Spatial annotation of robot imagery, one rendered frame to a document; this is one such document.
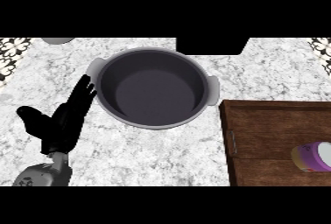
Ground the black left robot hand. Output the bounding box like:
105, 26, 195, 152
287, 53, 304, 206
15, 74, 99, 156

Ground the black appliance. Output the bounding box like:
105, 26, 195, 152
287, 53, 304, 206
174, 38, 251, 56

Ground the grey round object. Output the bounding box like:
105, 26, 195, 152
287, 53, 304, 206
40, 38, 77, 46

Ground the brown wooden tray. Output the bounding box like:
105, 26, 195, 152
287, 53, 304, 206
219, 99, 331, 187

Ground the grey pot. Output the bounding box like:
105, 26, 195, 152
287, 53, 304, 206
86, 46, 222, 130

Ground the purple and yellow can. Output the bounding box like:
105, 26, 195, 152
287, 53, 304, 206
289, 141, 331, 172

